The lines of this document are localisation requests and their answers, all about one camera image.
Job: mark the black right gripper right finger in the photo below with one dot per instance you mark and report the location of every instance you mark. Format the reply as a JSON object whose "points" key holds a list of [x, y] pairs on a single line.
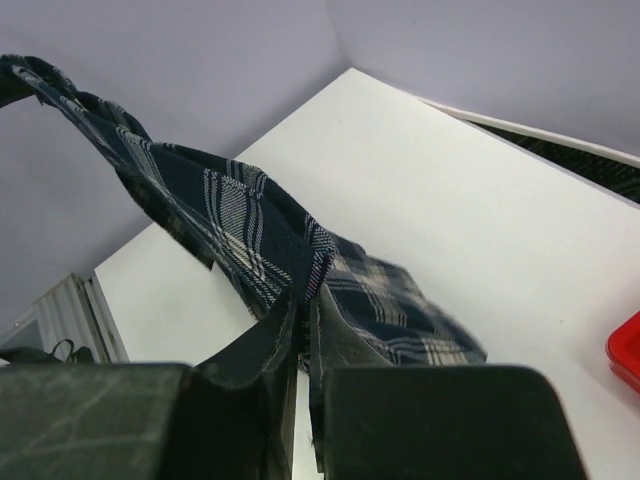
{"points": [[372, 420]]}

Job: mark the aluminium rail frame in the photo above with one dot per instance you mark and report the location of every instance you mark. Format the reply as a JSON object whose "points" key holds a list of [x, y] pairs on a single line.
{"points": [[72, 315]]}

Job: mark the red plastic bin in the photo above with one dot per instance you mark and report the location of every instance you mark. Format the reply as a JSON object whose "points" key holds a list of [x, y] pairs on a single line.
{"points": [[623, 351]]}

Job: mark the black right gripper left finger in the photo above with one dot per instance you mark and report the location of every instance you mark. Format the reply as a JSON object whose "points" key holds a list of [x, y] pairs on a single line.
{"points": [[231, 417]]}

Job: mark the navy plaid skirt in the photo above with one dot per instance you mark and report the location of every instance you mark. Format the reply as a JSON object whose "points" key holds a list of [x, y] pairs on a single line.
{"points": [[228, 213]]}

